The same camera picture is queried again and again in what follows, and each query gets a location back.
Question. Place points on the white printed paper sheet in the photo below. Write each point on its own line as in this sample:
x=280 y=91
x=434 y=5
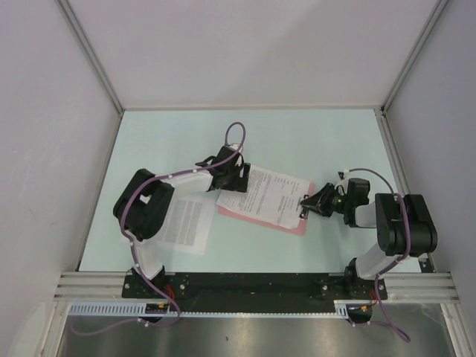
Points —
x=187 y=225

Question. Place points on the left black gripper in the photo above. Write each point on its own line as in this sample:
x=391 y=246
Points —
x=240 y=184

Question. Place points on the white printed paper sheets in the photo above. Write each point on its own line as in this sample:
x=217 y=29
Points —
x=271 y=197

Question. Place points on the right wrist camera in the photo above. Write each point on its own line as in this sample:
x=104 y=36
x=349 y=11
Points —
x=344 y=177

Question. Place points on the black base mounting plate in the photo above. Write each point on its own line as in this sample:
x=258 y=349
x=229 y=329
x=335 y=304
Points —
x=264 y=292

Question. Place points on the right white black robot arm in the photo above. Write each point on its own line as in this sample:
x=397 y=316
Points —
x=403 y=224

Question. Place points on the pink clipboard folder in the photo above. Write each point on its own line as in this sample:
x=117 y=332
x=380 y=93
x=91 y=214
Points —
x=297 y=228

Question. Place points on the aluminium frame rail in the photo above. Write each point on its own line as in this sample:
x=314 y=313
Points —
x=401 y=287

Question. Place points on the white slotted cable duct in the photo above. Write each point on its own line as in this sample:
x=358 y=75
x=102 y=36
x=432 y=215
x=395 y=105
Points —
x=142 y=310

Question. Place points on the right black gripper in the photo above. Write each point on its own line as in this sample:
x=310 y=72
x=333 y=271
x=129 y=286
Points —
x=318 y=201

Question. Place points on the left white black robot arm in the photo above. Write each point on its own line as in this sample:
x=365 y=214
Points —
x=146 y=204

